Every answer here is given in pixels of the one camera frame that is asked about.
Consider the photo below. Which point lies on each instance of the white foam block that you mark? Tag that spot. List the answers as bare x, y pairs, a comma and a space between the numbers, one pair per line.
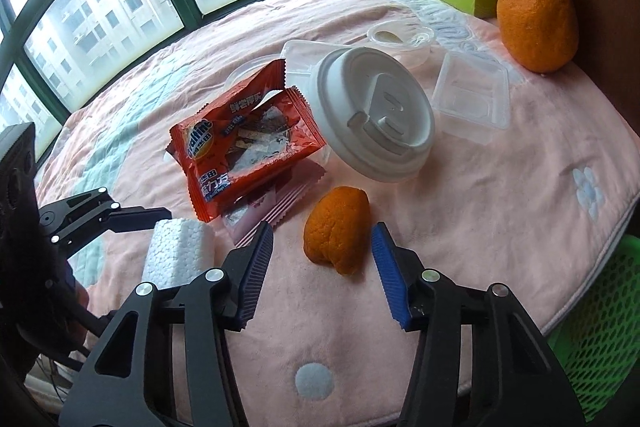
175, 252

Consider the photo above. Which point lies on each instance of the pink blanket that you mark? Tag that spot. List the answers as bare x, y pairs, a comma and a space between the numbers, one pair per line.
475, 217

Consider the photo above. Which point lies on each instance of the white cup lid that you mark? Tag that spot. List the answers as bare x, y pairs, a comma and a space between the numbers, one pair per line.
370, 112

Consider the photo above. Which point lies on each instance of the bumpy orange citrus fruit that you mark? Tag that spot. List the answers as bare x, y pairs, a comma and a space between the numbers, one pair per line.
537, 22

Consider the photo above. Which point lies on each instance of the torn orange snack packet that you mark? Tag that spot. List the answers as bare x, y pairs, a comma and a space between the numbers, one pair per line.
240, 157

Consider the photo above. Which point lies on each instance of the clear rectangular plastic tray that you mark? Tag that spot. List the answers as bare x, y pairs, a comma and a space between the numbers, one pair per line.
470, 99

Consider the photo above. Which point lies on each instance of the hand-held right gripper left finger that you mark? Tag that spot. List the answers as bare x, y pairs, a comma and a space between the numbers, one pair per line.
255, 267

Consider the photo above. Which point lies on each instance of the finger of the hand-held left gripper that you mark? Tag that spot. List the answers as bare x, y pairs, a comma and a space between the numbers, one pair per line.
100, 212
95, 322

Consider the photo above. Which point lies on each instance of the green plastic basket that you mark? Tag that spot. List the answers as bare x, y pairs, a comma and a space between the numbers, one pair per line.
600, 322

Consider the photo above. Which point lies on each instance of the clear plastic container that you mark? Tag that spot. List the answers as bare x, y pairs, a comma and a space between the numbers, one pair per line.
300, 57

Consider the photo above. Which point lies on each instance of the clear round plastic lid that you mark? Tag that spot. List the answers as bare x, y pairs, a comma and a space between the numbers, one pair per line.
400, 38

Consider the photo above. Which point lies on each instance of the pink striped wrapper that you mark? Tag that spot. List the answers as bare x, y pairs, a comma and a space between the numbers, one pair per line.
287, 207

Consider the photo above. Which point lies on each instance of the orange peel piece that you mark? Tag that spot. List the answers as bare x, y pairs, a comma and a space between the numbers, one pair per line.
337, 227

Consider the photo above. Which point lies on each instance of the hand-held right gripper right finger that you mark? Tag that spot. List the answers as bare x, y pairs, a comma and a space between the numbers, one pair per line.
387, 272

